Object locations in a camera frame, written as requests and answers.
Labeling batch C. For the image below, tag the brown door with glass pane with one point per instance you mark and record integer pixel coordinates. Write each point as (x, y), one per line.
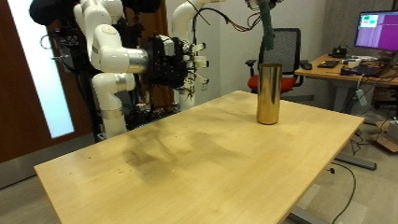
(24, 93)

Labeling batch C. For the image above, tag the black keyboard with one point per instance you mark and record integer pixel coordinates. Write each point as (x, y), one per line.
(328, 64)

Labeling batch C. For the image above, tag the flower bouquet with green stem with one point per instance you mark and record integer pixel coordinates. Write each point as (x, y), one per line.
(267, 28)

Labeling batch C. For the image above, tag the grey table foot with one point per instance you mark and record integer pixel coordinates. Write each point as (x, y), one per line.
(355, 161)

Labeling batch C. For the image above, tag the cardboard box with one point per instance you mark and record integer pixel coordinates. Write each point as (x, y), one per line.
(387, 137)

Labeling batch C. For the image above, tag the black desk phone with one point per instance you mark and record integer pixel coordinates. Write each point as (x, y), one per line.
(338, 52)

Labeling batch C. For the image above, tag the black mesh red seat chair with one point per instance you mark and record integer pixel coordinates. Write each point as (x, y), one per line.
(286, 53)

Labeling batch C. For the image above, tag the white power strip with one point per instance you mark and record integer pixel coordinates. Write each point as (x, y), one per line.
(360, 97)

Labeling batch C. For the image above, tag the wooden office desk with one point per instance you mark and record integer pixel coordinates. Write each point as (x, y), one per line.
(331, 73)

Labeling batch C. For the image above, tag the emergency stop button box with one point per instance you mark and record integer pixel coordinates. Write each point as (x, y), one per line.
(142, 106)

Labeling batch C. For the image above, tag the black computer mouse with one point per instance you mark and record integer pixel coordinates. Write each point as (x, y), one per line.
(306, 66)

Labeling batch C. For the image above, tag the person in dark clothing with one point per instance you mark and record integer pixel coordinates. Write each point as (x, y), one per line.
(46, 11)

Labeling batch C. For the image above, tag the gold cylindrical vase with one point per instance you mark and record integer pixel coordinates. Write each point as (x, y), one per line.
(268, 93)

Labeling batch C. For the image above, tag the computer monitor with purple screen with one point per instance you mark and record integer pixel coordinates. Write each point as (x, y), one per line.
(376, 31)

